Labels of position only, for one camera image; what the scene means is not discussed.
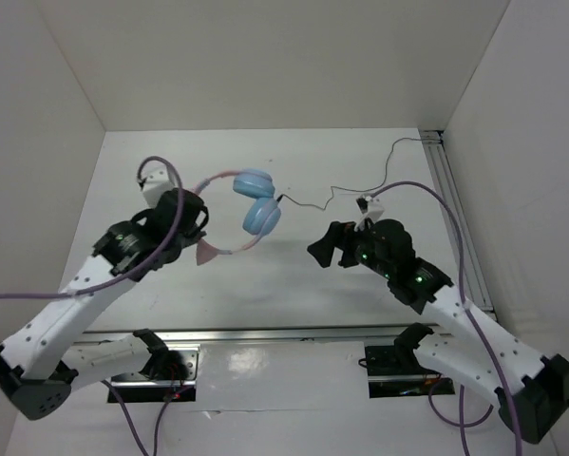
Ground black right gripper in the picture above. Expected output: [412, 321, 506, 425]
[306, 217, 393, 278]

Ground thin black headphone cable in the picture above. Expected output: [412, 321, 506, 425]
[276, 136, 427, 213]

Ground pink blue cat-ear headphones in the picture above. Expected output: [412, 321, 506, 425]
[192, 168, 281, 266]

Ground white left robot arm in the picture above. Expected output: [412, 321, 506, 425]
[0, 189, 208, 421]

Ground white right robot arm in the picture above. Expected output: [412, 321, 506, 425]
[307, 219, 569, 445]

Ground white front cover plate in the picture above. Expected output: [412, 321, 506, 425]
[194, 341, 369, 412]

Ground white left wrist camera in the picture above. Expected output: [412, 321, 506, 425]
[137, 165, 175, 208]

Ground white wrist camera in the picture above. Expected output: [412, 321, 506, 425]
[356, 195, 385, 226]
[137, 165, 175, 208]

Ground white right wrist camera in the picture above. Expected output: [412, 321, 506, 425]
[356, 195, 385, 226]

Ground aluminium front rail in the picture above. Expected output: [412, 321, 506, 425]
[74, 323, 451, 346]

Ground aluminium rail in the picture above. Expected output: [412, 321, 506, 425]
[74, 323, 451, 346]
[419, 129, 495, 315]

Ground aluminium right side rail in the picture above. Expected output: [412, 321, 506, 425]
[419, 129, 495, 315]

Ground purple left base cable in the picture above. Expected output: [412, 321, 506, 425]
[104, 384, 195, 456]

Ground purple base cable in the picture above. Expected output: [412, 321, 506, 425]
[427, 379, 494, 456]
[104, 384, 195, 456]

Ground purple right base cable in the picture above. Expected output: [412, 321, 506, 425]
[427, 379, 494, 456]

